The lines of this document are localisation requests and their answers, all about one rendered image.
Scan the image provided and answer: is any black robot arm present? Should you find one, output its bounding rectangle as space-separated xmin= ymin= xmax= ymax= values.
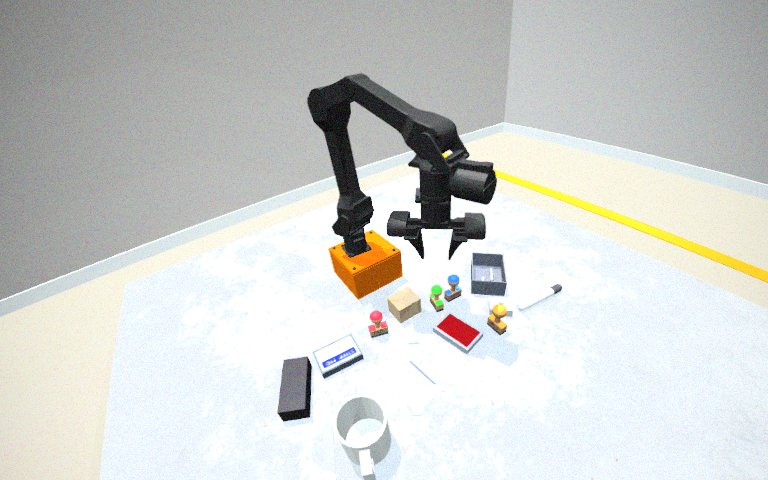
xmin=307 ymin=74 xmax=497 ymax=258

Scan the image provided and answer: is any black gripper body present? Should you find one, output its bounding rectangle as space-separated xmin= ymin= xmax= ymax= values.
xmin=386 ymin=193 xmax=486 ymax=240

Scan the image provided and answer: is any yellow rubber stamp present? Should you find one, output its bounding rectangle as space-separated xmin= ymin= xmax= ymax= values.
xmin=486 ymin=303 xmax=507 ymax=336

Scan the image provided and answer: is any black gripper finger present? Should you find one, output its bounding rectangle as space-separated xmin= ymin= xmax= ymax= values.
xmin=449 ymin=229 xmax=468 ymax=261
xmin=403 ymin=229 xmax=424 ymax=259

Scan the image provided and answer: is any wooden stamp with green top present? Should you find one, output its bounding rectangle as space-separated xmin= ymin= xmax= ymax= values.
xmin=430 ymin=285 xmax=444 ymax=312

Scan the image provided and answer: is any white mug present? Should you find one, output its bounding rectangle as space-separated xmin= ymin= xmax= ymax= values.
xmin=333 ymin=394 xmax=392 ymax=480

